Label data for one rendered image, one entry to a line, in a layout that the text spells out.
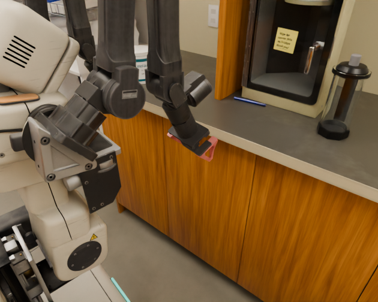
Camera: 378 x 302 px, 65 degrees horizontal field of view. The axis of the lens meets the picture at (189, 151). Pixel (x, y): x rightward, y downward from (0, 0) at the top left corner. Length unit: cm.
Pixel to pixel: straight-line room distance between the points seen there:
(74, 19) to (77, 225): 58
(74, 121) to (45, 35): 19
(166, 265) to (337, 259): 95
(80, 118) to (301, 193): 75
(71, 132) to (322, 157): 73
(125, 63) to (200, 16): 137
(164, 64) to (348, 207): 70
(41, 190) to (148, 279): 106
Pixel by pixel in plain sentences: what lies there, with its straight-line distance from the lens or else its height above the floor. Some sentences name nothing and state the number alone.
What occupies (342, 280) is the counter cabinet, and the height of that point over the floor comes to 51.
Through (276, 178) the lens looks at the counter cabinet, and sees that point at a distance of 106.
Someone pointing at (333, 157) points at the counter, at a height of 94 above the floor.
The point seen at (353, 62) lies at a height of 119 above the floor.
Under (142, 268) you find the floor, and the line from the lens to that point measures 179.
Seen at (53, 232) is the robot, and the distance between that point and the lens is 85.
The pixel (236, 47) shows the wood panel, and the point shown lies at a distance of 128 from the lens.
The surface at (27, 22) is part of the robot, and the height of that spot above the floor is 136.
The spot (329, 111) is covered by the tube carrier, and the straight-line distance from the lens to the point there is 107.
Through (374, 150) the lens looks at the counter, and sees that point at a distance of 110.
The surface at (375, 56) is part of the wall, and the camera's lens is 156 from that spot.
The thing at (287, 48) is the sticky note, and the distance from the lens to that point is 117.
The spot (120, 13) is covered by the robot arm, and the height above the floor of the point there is 138.
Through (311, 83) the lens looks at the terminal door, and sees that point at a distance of 116.
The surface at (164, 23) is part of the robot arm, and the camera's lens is 61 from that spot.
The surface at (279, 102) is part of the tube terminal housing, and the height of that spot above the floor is 96.
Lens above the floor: 146
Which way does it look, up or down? 34 degrees down
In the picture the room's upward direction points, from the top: straight up
